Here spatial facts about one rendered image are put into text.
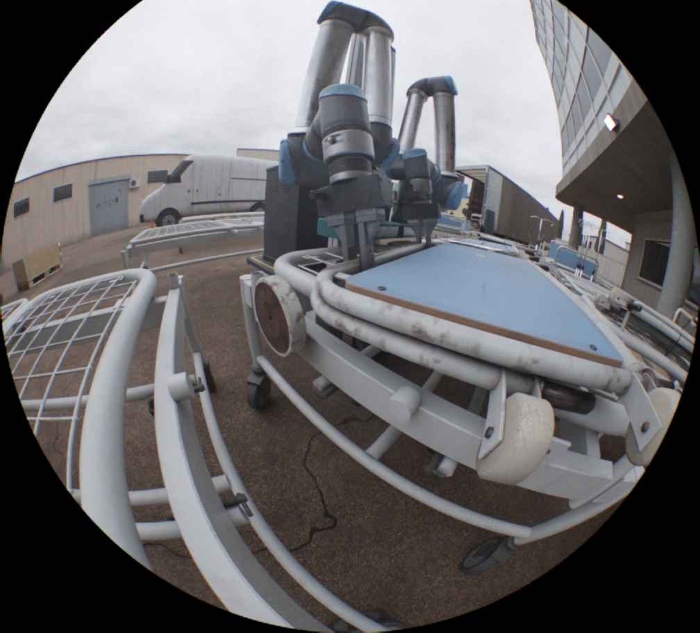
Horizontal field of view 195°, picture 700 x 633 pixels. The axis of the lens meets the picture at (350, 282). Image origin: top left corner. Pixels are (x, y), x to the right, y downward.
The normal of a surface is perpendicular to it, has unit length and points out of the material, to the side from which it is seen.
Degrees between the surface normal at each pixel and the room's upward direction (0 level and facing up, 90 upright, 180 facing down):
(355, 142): 80
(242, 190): 88
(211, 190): 88
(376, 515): 0
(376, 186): 90
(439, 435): 90
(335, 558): 0
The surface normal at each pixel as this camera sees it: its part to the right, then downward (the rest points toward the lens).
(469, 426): 0.09, -0.93
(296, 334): 0.74, 0.22
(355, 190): -0.59, 0.23
